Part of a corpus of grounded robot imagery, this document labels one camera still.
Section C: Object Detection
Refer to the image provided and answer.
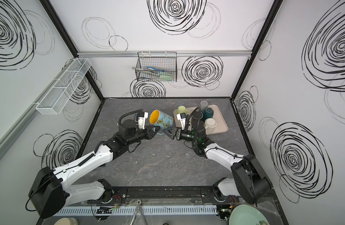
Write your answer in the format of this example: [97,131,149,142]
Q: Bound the white mesh wall shelf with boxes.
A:
[35,58,92,115]

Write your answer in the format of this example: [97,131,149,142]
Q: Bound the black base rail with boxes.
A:
[89,186,242,204]

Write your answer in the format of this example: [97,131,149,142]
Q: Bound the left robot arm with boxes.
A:
[28,109,160,219]

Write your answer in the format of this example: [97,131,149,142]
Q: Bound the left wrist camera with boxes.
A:
[135,111,149,129]

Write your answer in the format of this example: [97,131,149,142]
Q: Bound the beige plastic tray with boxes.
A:
[173,105,228,135]

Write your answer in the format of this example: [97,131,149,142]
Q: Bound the black mug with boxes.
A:
[191,111,203,129]

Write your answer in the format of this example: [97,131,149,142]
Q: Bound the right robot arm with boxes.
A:
[163,107,273,204]

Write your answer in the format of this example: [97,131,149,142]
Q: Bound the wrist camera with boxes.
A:
[135,111,149,129]
[177,113,186,130]

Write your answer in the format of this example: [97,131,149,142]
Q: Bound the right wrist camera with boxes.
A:
[177,113,186,130]

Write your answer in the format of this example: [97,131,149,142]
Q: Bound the black wire basket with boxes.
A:
[135,51,178,82]

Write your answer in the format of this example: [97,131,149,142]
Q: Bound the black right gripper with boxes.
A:
[165,127,201,143]

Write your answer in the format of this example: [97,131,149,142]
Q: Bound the blue butterfly mug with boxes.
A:
[150,110,173,135]

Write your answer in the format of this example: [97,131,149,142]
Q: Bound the white mug red inside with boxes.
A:
[204,118,217,135]

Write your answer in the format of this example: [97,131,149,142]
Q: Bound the light green plate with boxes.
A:
[228,204,270,225]

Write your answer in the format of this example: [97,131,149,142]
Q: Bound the utensils in basket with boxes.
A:
[132,67,174,82]

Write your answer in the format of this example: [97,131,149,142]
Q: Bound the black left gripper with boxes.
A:
[126,125,161,147]

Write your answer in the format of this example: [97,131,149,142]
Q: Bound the white cable duct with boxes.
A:
[52,205,218,217]

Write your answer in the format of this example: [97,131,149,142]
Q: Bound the cream round object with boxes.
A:
[54,217,78,225]

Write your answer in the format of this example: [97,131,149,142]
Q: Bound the dark green mug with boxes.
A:
[202,107,214,123]

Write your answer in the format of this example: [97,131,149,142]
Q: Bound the light green mug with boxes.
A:
[176,106,189,115]

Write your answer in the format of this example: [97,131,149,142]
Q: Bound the grey mug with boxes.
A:
[200,100,208,112]

